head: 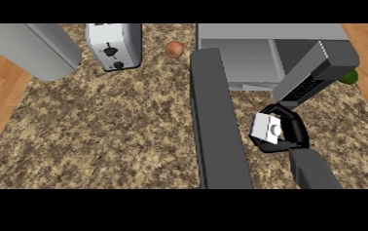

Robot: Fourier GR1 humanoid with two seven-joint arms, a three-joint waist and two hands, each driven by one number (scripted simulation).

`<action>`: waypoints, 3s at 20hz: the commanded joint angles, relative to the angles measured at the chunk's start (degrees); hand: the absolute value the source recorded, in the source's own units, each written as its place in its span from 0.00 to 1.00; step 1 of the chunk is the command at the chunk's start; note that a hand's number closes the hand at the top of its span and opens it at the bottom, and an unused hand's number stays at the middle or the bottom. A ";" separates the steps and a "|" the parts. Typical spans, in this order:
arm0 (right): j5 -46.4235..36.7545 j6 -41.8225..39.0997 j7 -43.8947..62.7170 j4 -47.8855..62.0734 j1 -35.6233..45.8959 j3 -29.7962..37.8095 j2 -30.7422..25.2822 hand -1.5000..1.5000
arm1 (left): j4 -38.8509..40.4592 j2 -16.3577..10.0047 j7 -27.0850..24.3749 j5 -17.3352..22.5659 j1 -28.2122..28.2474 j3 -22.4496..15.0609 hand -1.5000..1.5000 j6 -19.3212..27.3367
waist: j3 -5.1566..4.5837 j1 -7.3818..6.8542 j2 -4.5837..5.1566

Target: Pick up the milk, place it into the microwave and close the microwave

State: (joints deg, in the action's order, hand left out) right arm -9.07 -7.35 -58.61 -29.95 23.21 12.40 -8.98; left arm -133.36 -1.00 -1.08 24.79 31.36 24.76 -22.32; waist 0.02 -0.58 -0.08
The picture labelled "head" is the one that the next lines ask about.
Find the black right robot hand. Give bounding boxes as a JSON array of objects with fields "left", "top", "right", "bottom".
[{"left": 247, "top": 102, "right": 311, "bottom": 154}]

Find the dark grey microwave door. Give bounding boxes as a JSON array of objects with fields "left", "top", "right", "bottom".
[{"left": 188, "top": 47, "right": 256, "bottom": 190}]

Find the grey microwave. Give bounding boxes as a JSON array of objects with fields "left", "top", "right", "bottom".
[{"left": 196, "top": 22, "right": 361, "bottom": 111}]

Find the green vegetable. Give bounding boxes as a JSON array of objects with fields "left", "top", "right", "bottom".
[{"left": 337, "top": 68, "right": 361, "bottom": 86}]

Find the brown onion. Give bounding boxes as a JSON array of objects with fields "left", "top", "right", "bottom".
[{"left": 163, "top": 40, "right": 188, "bottom": 59}]

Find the silver toaster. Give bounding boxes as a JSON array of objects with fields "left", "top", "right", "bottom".
[{"left": 85, "top": 22, "right": 144, "bottom": 73}]

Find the large grey rounded appliance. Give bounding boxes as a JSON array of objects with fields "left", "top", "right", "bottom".
[{"left": 0, "top": 22, "right": 84, "bottom": 82}]

